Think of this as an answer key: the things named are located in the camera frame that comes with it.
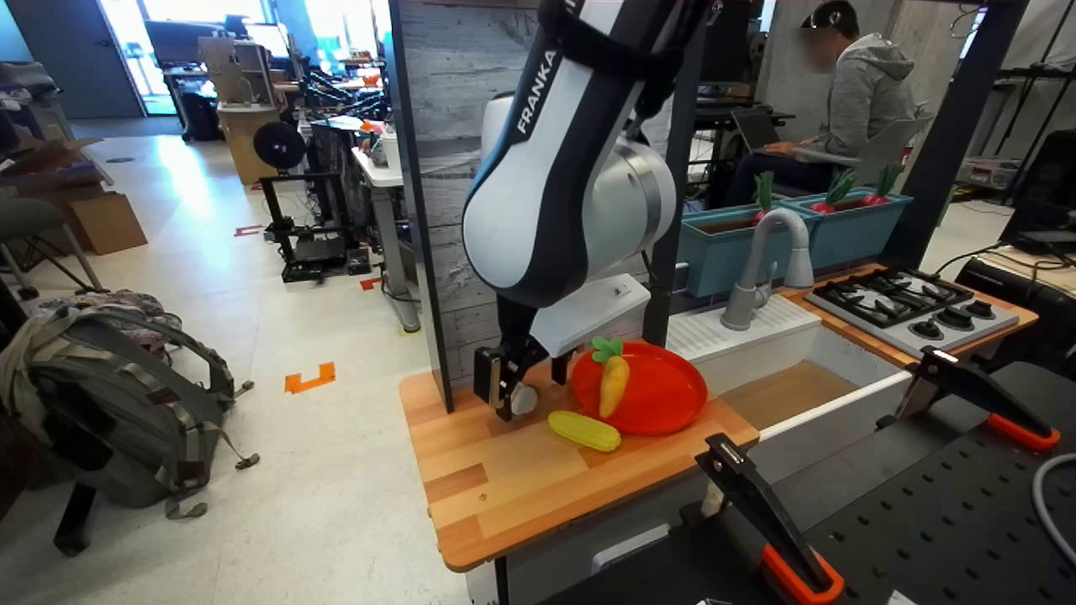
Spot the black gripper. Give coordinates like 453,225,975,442
473,297,570,419

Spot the brown white plush toy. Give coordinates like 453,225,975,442
510,382,542,418

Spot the grey toy tap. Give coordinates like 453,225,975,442
724,209,812,332

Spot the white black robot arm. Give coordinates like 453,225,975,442
459,0,714,419

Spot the wooden toy kitchen counter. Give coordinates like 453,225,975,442
397,260,1041,575

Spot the teal toy bin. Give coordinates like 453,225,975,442
677,193,911,299

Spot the toy kitchen sink basin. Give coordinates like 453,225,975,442
665,297,911,440

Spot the toy stove top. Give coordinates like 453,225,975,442
807,269,1019,355

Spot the yellow plush corn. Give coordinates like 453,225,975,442
548,410,621,453

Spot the orange plush carrot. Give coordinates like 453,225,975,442
592,336,630,418

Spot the red plush plate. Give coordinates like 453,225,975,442
567,338,711,437

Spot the left orange black clamp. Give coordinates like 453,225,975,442
695,432,848,605

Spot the orange black clamp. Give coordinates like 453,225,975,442
895,347,1064,453
695,432,848,605

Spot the grey wood backdrop panel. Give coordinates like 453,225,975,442
393,0,542,394

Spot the right orange black clamp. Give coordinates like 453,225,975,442
895,347,1064,453

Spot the seated person in hoodie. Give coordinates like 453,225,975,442
725,0,918,205

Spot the grey backpack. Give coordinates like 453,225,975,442
0,299,260,558

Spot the cardboard box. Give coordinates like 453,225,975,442
68,193,146,255

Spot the black perforated breadboard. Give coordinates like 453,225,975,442
548,360,1076,605

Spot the coiled grey cable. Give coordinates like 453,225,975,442
1030,449,1076,568

